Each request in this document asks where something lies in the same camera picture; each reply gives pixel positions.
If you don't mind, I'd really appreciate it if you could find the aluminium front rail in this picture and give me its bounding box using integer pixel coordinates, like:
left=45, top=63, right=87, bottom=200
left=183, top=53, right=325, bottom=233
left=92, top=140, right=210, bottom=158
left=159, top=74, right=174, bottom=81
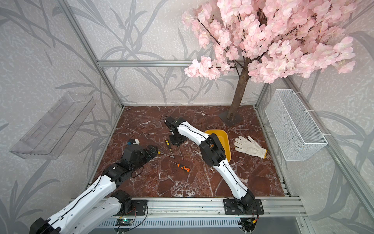
left=61, top=196, right=307, bottom=219

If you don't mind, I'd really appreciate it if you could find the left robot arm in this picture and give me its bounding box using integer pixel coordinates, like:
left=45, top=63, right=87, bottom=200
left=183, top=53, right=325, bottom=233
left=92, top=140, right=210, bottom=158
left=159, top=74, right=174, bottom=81
left=29, top=144, right=158, bottom=234

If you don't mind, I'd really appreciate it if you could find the yellow plastic storage box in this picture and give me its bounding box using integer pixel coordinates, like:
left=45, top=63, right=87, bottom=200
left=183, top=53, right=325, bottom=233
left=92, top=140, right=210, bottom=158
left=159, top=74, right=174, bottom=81
left=205, top=129, right=231, bottom=162

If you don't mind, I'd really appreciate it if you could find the pink blossom artificial tree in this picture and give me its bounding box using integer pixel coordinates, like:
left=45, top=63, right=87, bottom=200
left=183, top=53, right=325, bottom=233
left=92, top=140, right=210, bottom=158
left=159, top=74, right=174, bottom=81
left=182, top=0, right=358, bottom=125

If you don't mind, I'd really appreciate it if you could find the right circuit board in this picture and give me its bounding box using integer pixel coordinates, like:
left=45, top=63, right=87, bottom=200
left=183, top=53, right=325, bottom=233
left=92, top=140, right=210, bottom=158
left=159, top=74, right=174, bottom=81
left=238, top=217, right=257, bottom=231

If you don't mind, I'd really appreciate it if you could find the aluminium frame crossbar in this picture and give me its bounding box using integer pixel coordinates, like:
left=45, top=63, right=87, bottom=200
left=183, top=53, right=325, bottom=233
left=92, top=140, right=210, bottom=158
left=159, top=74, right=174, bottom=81
left=97, top=60, right=192, bottom=67

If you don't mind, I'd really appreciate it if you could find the orange black stubby screwdriver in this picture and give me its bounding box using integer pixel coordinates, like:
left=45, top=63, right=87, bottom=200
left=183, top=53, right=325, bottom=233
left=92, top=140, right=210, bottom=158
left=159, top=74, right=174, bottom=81
left=170, top=161, right=191, bottom=173

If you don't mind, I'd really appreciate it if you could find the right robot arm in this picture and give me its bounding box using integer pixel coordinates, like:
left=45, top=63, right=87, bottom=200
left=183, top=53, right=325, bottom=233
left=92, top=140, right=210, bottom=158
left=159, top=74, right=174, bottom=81
left=165, top=117, right=259, bottom=214

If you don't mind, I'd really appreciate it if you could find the white work glove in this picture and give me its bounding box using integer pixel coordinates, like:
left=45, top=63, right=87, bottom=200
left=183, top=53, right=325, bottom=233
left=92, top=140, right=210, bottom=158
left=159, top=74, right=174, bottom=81
left=234, top=136, right=268, bottom=159

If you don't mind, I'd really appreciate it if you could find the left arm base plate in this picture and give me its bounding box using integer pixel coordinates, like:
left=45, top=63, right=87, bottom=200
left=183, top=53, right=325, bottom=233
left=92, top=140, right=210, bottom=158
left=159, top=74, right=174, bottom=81
left=118, top=199, right=148, bottom=216

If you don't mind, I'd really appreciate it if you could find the left circuit board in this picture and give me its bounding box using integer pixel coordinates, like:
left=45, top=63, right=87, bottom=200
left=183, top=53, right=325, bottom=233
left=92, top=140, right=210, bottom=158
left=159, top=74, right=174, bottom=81
left=116, top=217, right=134, bottom=227

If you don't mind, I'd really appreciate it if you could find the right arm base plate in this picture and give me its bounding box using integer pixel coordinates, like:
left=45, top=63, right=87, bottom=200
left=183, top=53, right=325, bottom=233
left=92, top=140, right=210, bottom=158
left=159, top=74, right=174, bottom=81
left=223, top=198, right=265, bottom=215

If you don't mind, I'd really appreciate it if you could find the circuit board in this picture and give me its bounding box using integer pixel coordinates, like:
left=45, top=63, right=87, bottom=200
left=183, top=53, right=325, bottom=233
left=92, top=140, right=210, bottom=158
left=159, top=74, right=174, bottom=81
left=116, top=217, right=134, bottom=227
left=238, top=217, right=257, bottom=231

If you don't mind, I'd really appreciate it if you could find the clear acrylic wall shelf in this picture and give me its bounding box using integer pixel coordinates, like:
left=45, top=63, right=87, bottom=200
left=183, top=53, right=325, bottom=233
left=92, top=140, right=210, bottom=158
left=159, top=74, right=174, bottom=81
left=10, top=92, right=96, bottom=160

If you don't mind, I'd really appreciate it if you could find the white wire mesh basket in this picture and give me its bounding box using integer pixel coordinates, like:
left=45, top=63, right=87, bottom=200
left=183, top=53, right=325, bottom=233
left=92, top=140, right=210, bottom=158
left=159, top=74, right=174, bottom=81
left=265, top=89, right=328, bottom=161

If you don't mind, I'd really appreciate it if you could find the black yellow handle screwdriver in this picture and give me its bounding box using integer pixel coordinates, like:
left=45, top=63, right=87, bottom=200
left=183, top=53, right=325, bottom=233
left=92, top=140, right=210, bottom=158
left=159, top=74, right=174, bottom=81
left=165, top=139, right=171, bottom=151

